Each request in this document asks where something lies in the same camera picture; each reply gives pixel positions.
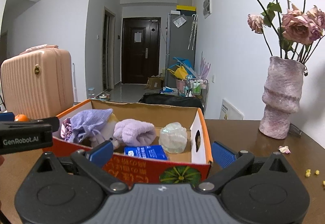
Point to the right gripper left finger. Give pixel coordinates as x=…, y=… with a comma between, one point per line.
x=90, y=164

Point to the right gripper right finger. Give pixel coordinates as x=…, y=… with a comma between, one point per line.
x=233, y=165

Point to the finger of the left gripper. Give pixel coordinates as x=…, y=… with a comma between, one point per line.
x=7, y=116

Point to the purple woven pouch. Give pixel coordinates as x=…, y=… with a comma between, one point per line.
x=88, y=124

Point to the lavender towel roll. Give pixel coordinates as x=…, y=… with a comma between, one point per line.
x=131, y=132

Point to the orange fruit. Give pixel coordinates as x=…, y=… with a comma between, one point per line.
x=21, y=118

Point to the yellow white plush toy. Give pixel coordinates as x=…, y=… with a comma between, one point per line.
x=106, y=133

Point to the purple satin scrunchie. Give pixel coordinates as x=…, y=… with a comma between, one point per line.
x=66, y=130

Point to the orange cardboard box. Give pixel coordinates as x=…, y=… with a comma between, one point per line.
x=191, y=166

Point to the pink ribbed suitcase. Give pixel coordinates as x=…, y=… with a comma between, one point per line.
x=38, y=82

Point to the fallen rose petal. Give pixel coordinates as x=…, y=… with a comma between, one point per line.
x=284, y=149

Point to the clear plastic ball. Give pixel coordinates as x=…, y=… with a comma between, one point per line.
x=173, y=138

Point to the blue mask packet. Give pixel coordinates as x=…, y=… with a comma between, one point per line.
x=146, y=152

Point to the metal trolley with bottles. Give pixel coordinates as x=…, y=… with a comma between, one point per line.
x=196, y=87

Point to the purple feather decoration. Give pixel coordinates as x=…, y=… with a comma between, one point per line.
x=204, y=67

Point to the pink textured vase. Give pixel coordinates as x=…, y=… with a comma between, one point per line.
x=282, y=95

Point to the yellow bag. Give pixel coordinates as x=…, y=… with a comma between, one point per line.
x=180, y=72

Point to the brown carton on floor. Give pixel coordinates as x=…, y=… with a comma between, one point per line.
x=155, y=82

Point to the grey refrigerator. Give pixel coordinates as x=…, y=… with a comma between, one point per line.
x=179, y=28

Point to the dark entrance door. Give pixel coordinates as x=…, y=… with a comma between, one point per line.
x=140, y=54

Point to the dried pink roses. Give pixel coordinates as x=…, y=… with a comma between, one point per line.
x=299, y=32

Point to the yellow box atop fridge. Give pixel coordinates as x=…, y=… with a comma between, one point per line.
x=186, y=8

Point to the white board against wall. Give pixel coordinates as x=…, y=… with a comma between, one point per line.
x=229, y=112

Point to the white wall panel box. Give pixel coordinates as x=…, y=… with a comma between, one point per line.
x=206, y=8

